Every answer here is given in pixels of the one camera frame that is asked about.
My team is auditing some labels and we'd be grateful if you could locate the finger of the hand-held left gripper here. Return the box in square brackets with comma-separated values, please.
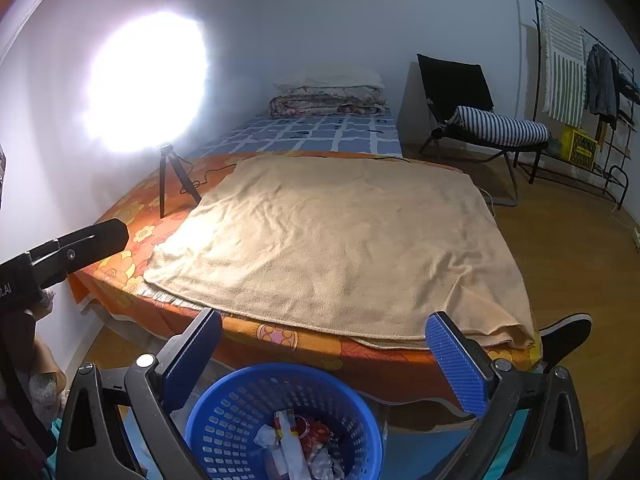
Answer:
[27, 217, 129, 292]

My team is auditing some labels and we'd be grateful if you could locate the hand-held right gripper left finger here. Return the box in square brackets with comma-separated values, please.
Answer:
[55, 308, 223, 480]

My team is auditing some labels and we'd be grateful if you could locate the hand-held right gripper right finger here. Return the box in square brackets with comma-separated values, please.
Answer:
[425, 311, 590, 480]

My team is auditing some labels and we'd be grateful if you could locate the blue plastic basket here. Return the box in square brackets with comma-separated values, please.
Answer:
[185, 362, 385, 480]

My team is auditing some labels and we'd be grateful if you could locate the white paper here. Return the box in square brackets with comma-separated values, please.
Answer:
[253, 424, 279, 449]
[309, 447, 347, 480]

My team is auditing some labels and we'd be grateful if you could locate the red packet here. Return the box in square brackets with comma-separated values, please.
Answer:
[299, 414, 335, 457]

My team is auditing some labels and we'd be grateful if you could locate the person's left hand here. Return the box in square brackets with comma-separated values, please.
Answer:
[27, 287, 68, 408]

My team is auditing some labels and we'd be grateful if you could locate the orange floral bed sheet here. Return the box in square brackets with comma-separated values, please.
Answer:
[67, 150, 546, 411]

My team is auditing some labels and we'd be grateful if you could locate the blue floor mat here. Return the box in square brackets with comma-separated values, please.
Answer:
[384, 422, 482, 480]

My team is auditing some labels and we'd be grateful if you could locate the person's black shoe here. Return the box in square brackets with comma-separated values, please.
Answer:
[537, 313, 594, 374]

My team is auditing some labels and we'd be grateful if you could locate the black tripod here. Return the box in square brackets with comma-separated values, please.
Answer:
[158, 143, 202, 220]

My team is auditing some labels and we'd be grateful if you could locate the beige towel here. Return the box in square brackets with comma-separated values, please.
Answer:
[142, 152, 536, 351]

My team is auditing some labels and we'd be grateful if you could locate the bright studio light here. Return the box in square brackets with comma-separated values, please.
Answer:
[81, 10, 209, 154]

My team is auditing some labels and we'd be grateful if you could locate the striped cushion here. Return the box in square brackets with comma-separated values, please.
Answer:
[446, 105, 550, 147]

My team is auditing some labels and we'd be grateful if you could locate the black clothes rack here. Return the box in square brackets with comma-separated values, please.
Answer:
[515, 0, 640, 211]

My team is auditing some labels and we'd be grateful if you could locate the yellow crate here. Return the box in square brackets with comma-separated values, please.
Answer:
[560, 125, 599, 171]

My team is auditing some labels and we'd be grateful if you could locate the blue checkered blanket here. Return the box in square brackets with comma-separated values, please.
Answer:
[187, 112, 404, 159]

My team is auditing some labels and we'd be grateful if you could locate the black folding chair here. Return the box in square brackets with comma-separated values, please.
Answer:
[416, 53, 550, 209]

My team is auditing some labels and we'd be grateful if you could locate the folded floral quilt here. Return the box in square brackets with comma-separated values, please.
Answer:
[269, 85, 389, 119]

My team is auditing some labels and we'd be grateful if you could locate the green striped hanging towel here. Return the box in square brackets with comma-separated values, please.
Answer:
[541, 4, 586, 129]

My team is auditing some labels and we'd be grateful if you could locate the grey hanging jacket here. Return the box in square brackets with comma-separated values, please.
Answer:
[583, 43, 621, 132]

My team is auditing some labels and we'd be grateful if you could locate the black cable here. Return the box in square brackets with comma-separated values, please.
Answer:
[192, 152, 243, 187]

